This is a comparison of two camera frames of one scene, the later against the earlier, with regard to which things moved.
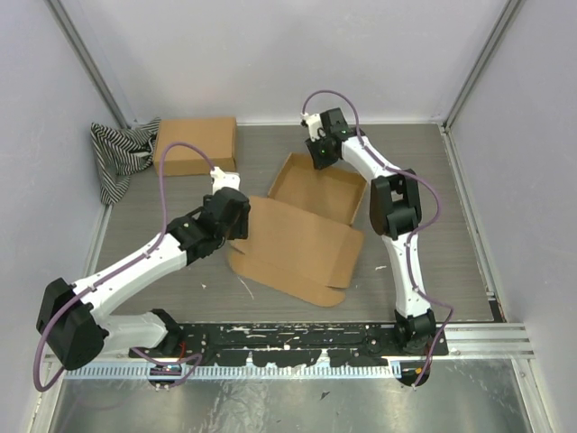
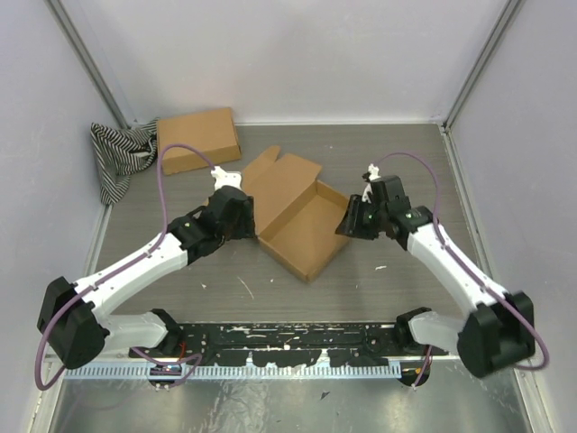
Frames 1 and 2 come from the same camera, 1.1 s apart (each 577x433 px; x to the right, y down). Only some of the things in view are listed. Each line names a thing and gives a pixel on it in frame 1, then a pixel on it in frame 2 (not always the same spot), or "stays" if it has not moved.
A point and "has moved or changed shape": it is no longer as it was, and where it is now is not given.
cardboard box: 301,240 has moved or changed shape
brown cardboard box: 215,138 has moved or changed shape
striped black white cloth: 120,153 stays
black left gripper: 241,229 stays
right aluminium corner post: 495,36 stays
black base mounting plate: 303,345 stays
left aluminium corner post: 80,50 stays
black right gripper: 321,162 to 352,225
